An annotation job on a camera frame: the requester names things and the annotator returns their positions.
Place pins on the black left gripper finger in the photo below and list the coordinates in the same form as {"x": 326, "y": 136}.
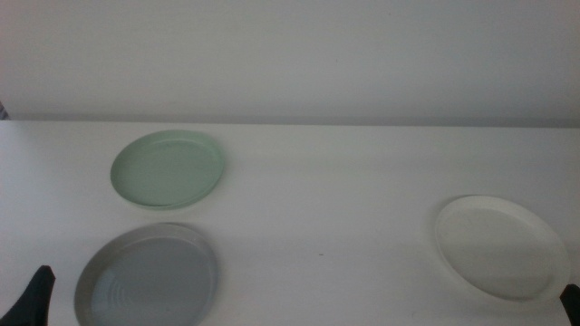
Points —
{"x": 31, "y": 303}

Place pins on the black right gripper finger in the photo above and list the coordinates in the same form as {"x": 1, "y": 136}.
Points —
{"x": 573, "y": 305}

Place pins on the white shallow bowl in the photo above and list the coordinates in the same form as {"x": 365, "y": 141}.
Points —
{"x": 498, "y": 249}

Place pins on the pale green shallow bowl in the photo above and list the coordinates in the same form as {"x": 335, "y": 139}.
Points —
{"x": 167, "y": 172}

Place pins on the grey shallow bowl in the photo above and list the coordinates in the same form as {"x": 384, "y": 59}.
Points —
{"x": 149, "y": 280}

